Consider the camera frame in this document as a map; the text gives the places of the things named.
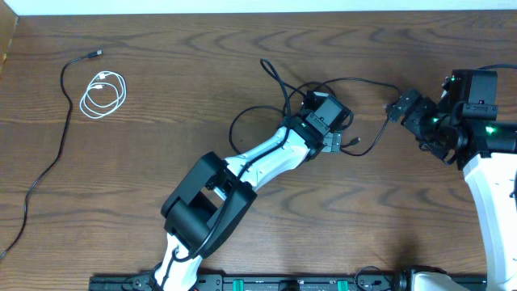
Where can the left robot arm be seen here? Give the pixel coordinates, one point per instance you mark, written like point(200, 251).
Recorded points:
point(320, 113)

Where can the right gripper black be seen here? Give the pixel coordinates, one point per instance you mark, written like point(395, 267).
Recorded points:
point(404, 107)

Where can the cardboard panel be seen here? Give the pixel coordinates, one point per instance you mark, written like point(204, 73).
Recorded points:
point(8, 24)

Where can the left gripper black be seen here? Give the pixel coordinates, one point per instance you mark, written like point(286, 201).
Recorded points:
point(335, 141)

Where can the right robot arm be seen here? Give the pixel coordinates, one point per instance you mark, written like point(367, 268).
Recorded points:
point(463, 129)

